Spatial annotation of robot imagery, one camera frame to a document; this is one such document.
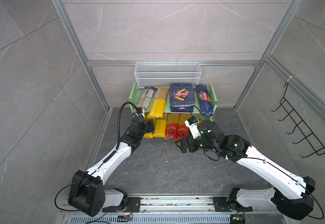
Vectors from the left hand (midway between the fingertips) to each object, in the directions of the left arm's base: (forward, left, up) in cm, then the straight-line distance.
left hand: (150, 118), depth 82 cm
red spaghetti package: (-3, -13, -7) cm, 15 cm away
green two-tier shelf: (+12, +11, +5) cm, 17 cm away
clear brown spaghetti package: (+12, +3, +6) cm, 14 cm away
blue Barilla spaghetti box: (+6, -33, +7) cm, 35 cm away
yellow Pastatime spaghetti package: (+7, -6, +6) cm, 11 cm away
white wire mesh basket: (+36, -9, +6) cm, 37 cm away
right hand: (-19, -18, +5) cm, 27 cm away
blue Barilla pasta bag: (+7, -20, +9) cm, 23 cm away
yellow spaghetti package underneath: (-6, +1, -9) cm, 11 cm away
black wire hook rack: (-26, -76, +8) cm, 80 cm away
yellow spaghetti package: (-2, -6, -9) cm, 11 cm away
